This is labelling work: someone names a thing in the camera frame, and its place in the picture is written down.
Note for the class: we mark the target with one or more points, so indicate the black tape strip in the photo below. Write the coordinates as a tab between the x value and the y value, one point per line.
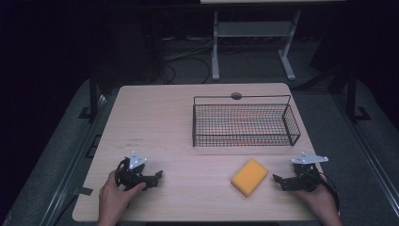
83	190

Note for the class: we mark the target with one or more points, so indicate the grey round table grommet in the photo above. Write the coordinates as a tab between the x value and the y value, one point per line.
236	95

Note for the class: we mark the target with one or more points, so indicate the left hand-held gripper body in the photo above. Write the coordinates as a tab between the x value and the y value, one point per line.
134	176

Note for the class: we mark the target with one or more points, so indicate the person's left hand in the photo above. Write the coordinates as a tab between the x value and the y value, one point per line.
114	201

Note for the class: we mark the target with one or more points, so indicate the white metal stand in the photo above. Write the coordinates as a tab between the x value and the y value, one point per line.
254	29

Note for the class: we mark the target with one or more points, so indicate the yellow sponge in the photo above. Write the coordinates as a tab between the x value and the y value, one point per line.
249	177

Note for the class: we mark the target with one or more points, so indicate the black frame post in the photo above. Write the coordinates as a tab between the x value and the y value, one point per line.
352	97
93	97

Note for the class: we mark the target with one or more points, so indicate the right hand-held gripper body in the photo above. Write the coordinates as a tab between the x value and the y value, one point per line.
306	175

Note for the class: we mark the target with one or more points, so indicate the person's right hand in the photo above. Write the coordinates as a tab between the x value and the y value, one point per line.
320	204

